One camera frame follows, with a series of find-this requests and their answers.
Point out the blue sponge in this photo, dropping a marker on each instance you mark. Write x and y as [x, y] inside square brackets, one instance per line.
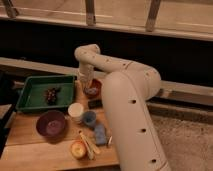
[100, 135]

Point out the green plastic tray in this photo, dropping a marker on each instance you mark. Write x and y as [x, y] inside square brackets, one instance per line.
[41, 93]

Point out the grey towel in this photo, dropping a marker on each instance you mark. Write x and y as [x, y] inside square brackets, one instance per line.
[91, 91]

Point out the red bowl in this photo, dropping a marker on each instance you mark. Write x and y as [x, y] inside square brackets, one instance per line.
[95, 83]

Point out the red yellow apple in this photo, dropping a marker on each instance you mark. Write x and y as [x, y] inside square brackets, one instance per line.
[78, 149]

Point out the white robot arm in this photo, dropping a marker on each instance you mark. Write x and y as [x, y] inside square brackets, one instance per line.
[125, 89]

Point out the dark grape bunch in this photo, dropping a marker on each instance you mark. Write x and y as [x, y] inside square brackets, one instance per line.
[51, 95]

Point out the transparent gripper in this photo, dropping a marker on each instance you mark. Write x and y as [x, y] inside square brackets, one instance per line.
[85, 79]

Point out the wooden spatula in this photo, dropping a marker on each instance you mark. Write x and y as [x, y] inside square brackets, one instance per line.
[91, 147]

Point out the purple bowl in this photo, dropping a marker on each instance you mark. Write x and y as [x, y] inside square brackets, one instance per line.
[51, 124]

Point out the dark brown block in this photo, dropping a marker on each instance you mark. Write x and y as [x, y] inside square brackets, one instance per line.
[92, 104]

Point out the white cup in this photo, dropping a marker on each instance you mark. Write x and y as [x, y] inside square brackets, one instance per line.
[75, 111]

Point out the blue cup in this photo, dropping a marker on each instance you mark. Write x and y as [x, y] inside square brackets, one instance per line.
[89, 119]

